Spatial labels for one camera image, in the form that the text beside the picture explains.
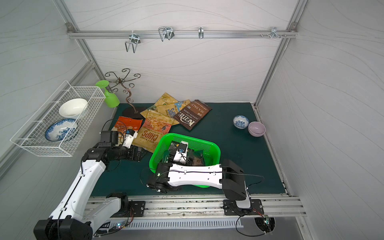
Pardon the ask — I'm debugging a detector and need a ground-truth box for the metal loop hook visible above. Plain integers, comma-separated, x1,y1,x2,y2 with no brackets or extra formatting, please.
158,27,175,42

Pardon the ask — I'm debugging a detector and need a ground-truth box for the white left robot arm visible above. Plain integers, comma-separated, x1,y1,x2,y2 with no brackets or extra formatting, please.
33,145,144,240

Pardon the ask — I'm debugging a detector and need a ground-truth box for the yellow blue chips bag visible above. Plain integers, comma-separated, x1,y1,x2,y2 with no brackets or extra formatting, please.
140,100,191,125

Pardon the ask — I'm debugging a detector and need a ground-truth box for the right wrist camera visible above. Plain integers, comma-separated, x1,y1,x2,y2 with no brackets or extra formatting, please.
174,142,189,165

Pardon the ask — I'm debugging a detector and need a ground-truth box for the red white chips bag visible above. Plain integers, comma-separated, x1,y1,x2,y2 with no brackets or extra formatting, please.
112,116,143,133

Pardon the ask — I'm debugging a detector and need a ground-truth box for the white wire wall basket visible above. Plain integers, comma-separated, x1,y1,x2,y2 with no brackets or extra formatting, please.
10,81,105,157

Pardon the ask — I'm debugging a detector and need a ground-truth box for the brown Kettle sea salt bag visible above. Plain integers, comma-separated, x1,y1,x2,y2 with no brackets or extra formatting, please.
173,100,212,131

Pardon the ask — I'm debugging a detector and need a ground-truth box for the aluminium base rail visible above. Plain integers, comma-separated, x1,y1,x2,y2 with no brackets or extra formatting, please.
126,194,307,230

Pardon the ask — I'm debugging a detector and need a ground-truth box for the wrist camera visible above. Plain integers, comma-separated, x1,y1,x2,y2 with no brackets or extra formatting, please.
174,142,189,165
122,129,138,149

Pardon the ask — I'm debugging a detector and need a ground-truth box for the tan kettle cooked chips bag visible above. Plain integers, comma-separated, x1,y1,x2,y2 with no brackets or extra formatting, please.
133,127,165,153

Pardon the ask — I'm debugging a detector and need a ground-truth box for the metal clamp hook right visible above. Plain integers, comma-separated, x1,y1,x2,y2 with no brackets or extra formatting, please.
260,27,287,39

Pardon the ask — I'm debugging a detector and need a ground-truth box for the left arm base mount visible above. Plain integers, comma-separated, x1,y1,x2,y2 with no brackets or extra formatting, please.
120,201,146,217

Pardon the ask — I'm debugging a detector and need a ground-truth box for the brown metal scroll stand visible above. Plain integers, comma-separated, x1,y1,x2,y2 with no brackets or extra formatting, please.
105,68,145,120

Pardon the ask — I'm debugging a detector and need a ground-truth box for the aluminium corner frame post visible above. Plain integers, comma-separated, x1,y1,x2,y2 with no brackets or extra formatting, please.
254,0,308,107

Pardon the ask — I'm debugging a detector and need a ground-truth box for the blue floral ceramic bowl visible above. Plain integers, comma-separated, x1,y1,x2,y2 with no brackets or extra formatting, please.
233,115,250,130

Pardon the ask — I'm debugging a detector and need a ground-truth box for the white bowl in rack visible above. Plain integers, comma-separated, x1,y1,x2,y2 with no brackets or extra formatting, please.
59,98,88,119

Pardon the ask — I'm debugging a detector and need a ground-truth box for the green plastic basket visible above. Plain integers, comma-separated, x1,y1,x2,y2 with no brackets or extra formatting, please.
149,133,221,173

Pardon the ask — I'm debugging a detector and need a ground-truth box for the aluminium top rail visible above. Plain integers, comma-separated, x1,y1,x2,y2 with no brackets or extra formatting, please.
67,29,299,40

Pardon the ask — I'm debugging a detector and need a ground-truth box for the blue floral plate in rack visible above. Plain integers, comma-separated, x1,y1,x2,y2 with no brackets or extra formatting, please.
45,119,78,142

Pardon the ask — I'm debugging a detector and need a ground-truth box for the gold chips bag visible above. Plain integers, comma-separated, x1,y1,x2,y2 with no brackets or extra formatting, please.
155,93,178,107

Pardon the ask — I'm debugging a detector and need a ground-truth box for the green Real chips bag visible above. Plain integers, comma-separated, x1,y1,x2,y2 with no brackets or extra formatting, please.
162,141,206,167

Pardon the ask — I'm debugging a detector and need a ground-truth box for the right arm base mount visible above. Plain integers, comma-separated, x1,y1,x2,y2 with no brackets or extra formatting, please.
223,199,265,216

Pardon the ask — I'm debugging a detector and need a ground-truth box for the green plastic goblet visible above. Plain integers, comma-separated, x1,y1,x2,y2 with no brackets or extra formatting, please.
96,80,120,108

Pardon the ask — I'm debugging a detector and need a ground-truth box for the small metal hook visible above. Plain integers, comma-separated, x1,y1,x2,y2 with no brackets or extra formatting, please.
198,27,204,39

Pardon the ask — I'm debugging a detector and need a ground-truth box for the metal double hook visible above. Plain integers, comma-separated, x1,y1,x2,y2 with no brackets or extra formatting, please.
125,32,141,53

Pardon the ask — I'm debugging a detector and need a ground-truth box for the orange chips bag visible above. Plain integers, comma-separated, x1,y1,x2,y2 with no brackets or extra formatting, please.
143,110,174,134

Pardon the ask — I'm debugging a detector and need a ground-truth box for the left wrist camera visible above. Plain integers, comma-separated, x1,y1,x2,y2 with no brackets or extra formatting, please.
122,129,138,149

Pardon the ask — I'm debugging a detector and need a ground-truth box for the lilac ceramic bowl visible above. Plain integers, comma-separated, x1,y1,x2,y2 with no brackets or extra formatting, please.
248,122,266,137

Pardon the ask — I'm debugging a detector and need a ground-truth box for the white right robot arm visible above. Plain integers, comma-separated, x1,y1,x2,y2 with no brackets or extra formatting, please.
147,147,252,212

